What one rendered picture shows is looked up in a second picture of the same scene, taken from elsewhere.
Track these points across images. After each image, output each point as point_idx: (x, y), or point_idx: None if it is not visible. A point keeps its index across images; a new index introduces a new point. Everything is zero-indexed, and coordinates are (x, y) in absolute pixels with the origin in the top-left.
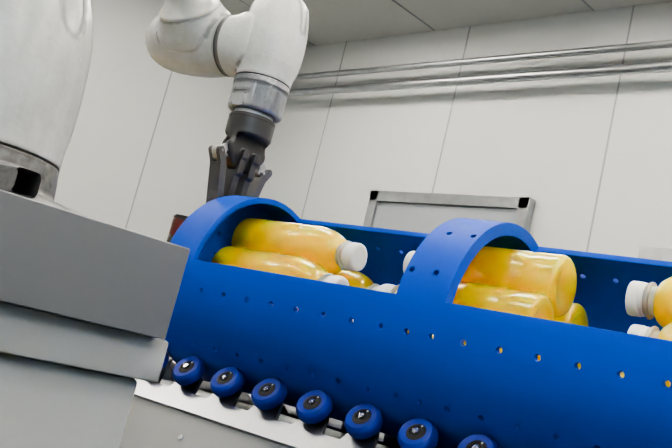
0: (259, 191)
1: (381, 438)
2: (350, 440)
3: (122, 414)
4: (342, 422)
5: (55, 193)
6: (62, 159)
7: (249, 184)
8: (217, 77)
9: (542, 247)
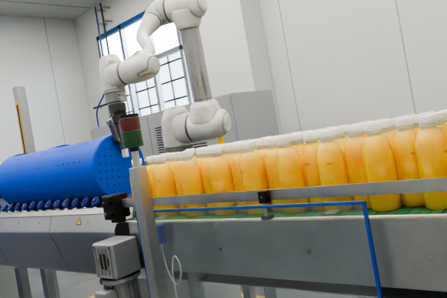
0: (110, 129)
1: (70, 209)
2: None
3: None
4: (80, 206)
5: (164, 151)
6: (163, 146)
7: (114, 126)
8: (130, 82)
9: (46, 149)
